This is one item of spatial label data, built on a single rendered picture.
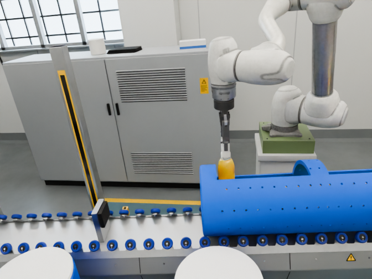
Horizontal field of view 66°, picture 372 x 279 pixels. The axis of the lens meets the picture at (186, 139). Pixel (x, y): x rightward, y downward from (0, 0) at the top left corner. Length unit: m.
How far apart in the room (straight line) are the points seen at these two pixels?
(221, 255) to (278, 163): 0.85
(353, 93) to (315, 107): 2.66
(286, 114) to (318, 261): 0.78
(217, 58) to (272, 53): 0.18
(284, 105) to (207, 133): 1.25
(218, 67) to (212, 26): 2.85
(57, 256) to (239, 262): 0.65
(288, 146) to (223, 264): 0.91
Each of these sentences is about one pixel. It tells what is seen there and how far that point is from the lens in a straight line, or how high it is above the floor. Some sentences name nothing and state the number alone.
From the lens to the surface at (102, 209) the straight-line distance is 1.28.
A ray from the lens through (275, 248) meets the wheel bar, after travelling 1.26.
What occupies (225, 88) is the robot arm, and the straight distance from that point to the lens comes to 1.02.
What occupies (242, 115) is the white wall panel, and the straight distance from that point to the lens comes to 4.08.
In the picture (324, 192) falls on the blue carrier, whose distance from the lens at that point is 1.14.
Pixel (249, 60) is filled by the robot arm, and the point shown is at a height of 1.65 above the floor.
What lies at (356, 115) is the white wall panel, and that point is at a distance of 4.37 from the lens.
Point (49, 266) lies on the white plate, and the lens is 1.19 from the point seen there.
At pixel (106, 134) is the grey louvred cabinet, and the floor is 0.67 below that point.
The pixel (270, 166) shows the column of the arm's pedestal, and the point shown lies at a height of 0.92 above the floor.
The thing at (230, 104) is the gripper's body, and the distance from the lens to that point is 1.05.
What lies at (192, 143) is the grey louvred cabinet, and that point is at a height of 0.57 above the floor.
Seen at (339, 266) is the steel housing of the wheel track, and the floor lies 0.85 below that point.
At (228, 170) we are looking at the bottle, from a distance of 1.16.
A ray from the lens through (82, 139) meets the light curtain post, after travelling 1.50.
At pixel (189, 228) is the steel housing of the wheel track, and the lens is 1.33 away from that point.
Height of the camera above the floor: 1.82
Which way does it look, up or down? 25 degrees down
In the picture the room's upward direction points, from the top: 5 degrees counter-clockwise
